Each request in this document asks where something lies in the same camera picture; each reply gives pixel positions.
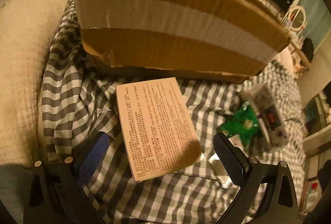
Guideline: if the black backpack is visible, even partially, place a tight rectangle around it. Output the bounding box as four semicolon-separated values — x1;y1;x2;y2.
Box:
301;38;314;63

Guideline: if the silver foil packet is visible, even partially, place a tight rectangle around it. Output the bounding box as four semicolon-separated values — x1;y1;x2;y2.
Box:
199;133;249;189

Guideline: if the brown cardboard box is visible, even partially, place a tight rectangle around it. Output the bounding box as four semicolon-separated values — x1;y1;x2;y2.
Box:
74;0;291;83

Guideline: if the checkered grey white cloth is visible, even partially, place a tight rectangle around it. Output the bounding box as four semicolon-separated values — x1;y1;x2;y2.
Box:
41;0;305;223

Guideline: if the green plastic packet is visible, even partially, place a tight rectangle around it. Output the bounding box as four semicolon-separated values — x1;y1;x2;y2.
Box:
217;101;260;147

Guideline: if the white oval vanity mirror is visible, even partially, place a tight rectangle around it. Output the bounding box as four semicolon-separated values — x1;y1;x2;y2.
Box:
287;5;307;31

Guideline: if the white QR code sachet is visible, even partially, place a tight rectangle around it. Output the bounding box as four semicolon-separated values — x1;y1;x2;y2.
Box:
240;83;289;152

